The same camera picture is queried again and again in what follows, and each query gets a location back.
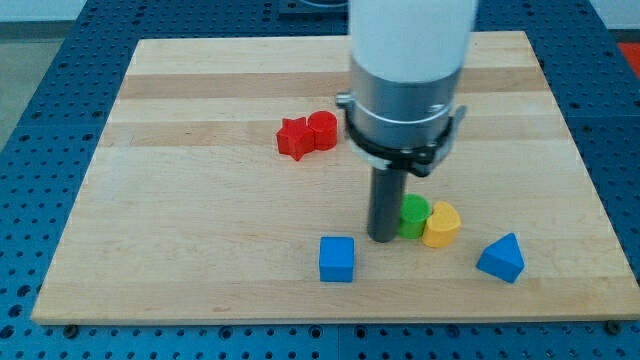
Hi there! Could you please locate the green cylinder block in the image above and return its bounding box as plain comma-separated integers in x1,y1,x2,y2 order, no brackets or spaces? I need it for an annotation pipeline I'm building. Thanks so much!
398,194,431,239

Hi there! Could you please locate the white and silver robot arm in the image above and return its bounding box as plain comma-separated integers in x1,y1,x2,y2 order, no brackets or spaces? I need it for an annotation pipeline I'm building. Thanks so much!
349,0,478,149

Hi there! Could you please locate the red star block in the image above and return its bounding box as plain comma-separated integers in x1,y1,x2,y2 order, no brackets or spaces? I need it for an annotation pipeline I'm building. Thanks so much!
276,117,315,161

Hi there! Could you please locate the red cylinder block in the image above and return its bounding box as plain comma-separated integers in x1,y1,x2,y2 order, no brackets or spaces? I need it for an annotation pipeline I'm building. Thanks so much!
308,111,338,151

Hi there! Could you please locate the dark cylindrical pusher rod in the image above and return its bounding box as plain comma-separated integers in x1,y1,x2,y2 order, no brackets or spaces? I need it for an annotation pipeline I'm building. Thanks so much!
367,168,407,243

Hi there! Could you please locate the blue cube block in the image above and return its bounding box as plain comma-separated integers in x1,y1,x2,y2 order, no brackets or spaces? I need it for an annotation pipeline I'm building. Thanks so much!
318,236,355,283

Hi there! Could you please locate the wooden board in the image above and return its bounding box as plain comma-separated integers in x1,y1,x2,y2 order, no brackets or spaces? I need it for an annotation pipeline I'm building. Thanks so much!
32,31,639,325

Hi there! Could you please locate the yellow heart block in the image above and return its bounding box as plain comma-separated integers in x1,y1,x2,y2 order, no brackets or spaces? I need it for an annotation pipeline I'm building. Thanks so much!
422,201,462,248

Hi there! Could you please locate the blue triangular prism block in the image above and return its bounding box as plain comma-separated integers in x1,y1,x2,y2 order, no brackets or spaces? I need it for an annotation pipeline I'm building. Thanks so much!
476,233,525,283

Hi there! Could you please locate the black clamp ring with bracket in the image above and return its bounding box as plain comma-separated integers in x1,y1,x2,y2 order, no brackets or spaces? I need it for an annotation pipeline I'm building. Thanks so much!
335,91,468,179

